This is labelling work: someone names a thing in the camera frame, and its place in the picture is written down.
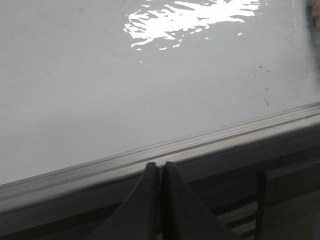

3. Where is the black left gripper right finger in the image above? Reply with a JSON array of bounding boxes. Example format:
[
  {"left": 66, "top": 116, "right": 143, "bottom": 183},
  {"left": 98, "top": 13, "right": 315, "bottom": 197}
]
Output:
[{"left": 160, "top": 162, "right": 240, "bottom": 240}]

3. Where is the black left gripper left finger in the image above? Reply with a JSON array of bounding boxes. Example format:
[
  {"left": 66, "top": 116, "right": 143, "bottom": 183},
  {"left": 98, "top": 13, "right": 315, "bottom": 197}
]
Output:
[{"left": 85, "top": 162, "right": 160, "bottom": 240}]

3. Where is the white whiteboard with aluminium frame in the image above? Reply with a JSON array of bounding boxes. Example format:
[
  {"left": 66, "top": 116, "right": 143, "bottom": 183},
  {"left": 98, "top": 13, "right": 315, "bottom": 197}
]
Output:
[{"left": 0, "top": 0, "right": 320, "bottom": 214}]

